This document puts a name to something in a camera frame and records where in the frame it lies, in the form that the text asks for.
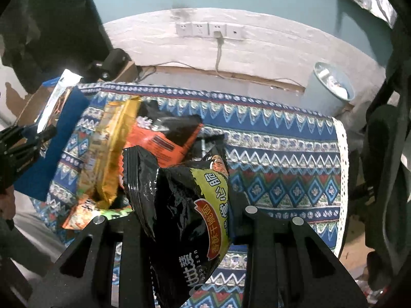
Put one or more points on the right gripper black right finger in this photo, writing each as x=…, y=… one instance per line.
x=289, y=265

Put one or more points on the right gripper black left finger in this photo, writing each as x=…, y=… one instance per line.
x=82, y=275

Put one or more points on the black noodle snack bag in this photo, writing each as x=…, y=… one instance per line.
x=184, y=211

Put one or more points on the orange green pea snack bag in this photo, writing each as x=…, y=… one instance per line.
x=87, y=209

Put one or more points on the yellow biscuit pack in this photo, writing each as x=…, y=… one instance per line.
x=99, y=179

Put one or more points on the patterned blue tablecloth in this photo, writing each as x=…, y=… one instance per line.
x=285, y=161

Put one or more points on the black device on box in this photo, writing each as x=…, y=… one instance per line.
x=109, y=68

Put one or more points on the dark hanging curtain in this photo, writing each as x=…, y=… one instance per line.
x=43, y=37

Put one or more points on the orange noodle snack bag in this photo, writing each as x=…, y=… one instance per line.
x=167, y=136

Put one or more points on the grey waste bin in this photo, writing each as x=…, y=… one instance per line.
x=328, y=91

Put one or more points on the white wall socket strip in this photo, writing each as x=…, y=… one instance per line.
x=210, y=29

